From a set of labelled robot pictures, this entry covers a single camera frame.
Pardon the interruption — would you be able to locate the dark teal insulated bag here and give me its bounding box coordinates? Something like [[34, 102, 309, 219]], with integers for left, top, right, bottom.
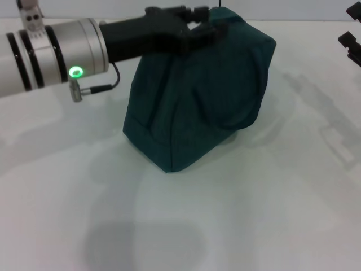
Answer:
[[122, 7, 276, 173]]

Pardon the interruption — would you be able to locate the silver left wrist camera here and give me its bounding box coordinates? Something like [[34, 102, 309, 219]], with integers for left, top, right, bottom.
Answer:
[[16, 0, 47, 32]]

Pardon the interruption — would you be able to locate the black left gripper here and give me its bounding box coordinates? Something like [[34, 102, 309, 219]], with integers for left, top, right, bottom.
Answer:
[[98, 6, 227, 64]]

